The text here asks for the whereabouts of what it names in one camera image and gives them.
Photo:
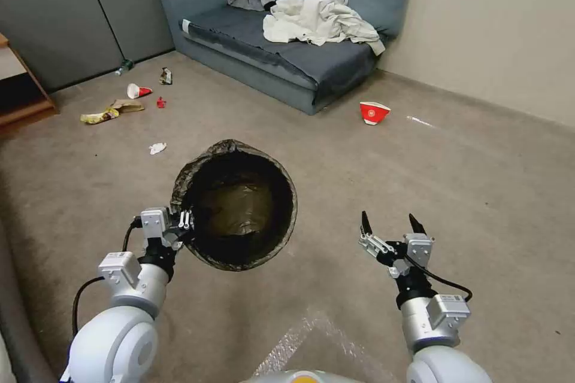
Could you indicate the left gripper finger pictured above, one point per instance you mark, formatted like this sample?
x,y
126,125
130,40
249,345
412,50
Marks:
x,y
174,244
185,219

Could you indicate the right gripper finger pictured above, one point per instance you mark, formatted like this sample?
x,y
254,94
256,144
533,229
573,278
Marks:
x,y
372,239
418,224

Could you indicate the trash can with black bag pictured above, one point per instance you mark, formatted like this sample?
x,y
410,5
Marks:
x,y
238,203

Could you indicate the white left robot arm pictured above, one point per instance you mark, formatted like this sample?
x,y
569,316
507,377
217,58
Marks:
x,y
121,333

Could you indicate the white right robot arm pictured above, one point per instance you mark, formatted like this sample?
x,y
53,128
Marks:
x,y
438,338

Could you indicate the white crumpled tissue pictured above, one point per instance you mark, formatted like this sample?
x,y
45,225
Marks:
x,y
157,148

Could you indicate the clear plastic scrap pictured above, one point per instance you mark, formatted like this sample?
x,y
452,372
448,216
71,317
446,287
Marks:
x,y
420,122

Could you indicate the clear plastic film sheet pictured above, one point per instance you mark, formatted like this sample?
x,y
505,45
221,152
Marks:
x,y
314,338

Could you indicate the red paper bowl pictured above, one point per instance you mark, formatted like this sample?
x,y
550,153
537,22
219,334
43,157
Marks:
x,y
373,113

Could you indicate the small red wrapper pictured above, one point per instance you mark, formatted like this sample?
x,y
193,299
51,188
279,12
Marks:
x,y
161,102

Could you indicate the brown paper bag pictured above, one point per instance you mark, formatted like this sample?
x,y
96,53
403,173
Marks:
x,y
130,106

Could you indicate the yellow snack wrapper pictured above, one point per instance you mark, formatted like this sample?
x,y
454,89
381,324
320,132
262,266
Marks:
x,y
99,116

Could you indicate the white and red paper cup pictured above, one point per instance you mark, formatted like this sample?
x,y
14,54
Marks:
x,y
137,91

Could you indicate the crumpled snack wrapper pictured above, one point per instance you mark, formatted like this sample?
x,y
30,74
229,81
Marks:
x,y
165,75

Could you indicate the green plastic bottle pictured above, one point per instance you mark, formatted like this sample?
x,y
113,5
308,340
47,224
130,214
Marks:
x,y
124,67

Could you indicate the blue-grey fabric sofa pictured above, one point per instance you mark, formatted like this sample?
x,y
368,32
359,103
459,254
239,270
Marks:
x,y
251,42

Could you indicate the wooden shelf unit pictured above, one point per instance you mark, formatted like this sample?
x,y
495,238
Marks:
x,y
22,87

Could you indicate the white crumpled clothes pile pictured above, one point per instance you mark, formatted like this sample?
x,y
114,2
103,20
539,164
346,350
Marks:
x,y
319,19

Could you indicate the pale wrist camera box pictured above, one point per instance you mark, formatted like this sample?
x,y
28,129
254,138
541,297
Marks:
x,y
419,248
153,221

